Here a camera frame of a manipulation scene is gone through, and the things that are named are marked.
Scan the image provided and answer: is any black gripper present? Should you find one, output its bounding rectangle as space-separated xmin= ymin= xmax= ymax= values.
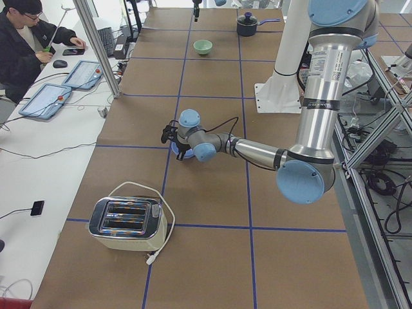
xmin=176 ymin=142 xmax=190 ymax=160

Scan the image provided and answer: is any blue bowl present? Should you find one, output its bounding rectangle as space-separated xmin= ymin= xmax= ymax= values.
xmin=171 ymin=142 xmax=194 ymax=159

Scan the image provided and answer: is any green bowl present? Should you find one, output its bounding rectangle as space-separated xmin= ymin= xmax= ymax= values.
xmin=192 ymin=39 xmax=213 ymax=55

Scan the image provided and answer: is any dark blue saucepan with lid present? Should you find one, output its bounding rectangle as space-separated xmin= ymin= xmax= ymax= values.
xmin=236 ymin=12 xmax=281 ymax=37

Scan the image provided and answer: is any cream silver toaster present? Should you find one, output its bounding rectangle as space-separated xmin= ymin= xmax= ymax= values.
xmin=88 ymin=196 xmax=167 ymax=252

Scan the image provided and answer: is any black keyboard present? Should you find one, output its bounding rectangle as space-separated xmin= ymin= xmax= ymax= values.
xmin=97 ymin=27 xmax=115 ymax=57

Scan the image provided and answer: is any far blue teach pendant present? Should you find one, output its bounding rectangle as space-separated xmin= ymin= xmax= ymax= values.
xmin=62 ymin=61 xmax=102 ymax=90

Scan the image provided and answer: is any blue teach pendant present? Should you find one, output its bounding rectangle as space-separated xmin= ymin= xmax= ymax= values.
xmin=62 ymin=61 xmax=102 ymax=90
xmin=19 ymin=83 xmax=72 ymax=120

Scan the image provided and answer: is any black smartphone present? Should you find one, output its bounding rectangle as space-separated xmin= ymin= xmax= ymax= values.
xmin=62 ymin=48 xmax=85 ymax=56

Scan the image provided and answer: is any near blue teach pendant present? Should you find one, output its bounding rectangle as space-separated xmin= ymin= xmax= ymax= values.
xmin=19 ymin=83 xmax=72 ymax=120

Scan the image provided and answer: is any black computer mouse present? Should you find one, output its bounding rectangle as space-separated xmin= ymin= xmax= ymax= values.
xmin=53 ymin=60 xmax=68 ymax=68

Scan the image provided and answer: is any small black box on desk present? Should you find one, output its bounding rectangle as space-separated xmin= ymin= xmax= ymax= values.
xmin=30 ymin=200 xmax=44 ymax=216

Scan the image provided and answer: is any seated person in black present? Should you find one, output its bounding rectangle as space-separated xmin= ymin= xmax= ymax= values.
xmin=1 ymin=0 xmax=86 ymax=104

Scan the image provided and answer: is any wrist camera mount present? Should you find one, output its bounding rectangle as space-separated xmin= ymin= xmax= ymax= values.
xmin=160 ymin=120 xmax=178 ymax=144

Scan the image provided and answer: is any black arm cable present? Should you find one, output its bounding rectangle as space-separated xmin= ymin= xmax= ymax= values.
xmin=202 ymin=116 xmax=290 ymax=171

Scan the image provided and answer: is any white toaster power cable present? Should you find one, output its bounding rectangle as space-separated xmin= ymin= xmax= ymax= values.
xmin=108 ymin=181 xmax=176 ymax=266

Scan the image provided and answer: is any aluminium frame post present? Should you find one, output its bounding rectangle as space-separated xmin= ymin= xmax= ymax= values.
xmin=73 ymin=0 xmax=120 ymax=98

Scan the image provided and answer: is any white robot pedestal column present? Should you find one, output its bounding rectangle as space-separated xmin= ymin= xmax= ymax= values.
xmin=254 ymin=0 xmax=312 ymax=113

